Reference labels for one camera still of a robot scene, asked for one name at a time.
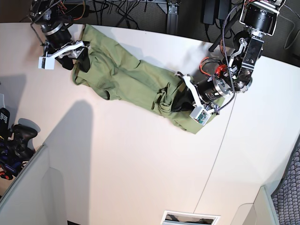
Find grey partition panel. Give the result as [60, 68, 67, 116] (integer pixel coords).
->
[0, 145, 65, 225]
[231, 186, 279, 225]

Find black power adapter left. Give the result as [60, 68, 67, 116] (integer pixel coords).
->
[202, 0, 216, 25]

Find grey partition panel right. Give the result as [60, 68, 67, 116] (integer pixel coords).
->
[231, 186, 279, 225]

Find black game controller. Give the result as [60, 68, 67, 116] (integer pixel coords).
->
[10, 124, 38, 161]

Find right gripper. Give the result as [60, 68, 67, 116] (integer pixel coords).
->
[41, 22, 90, 73]

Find black power adapter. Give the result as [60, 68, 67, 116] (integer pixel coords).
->
[202, 0, 216, 25]
[217, 0, 232, 20]

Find white cable grommet tray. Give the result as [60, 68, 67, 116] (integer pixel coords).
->
[160, 210, 221, 225]

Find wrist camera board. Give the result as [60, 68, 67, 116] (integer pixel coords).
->
[190, 106, 211, 126]
[38, 57, 55, 70]

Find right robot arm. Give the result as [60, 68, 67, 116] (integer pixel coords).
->
[28, 0, 90, 73]

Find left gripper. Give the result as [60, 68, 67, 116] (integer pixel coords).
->
[171, 72, 233, 117]

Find aluminium frame post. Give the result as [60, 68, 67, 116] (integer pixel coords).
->
[157, 0, 181, 35]

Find blue orange clamp tools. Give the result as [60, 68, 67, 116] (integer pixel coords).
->
[0, 138, 25, 180]

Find black power adapter right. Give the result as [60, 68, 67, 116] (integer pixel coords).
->
[217, 0, 232, 20]

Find green t-shirt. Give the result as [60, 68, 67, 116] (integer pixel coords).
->
[72, 24, 203, 134]

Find grey partition panel left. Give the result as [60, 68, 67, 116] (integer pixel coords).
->
[0, 145, 65, 225]

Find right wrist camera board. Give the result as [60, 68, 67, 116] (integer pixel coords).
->
[38, 57, 55, 70]

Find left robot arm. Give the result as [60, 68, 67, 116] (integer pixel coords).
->
[172, 0, 285, 126]

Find black remote control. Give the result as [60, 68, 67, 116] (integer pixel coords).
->
[0, 107, 10, 139]

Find white paper sheet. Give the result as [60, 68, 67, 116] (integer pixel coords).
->
[0, 94, 5, 108]

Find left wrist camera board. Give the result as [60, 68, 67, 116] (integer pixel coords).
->
[190, 106, 211, 126]

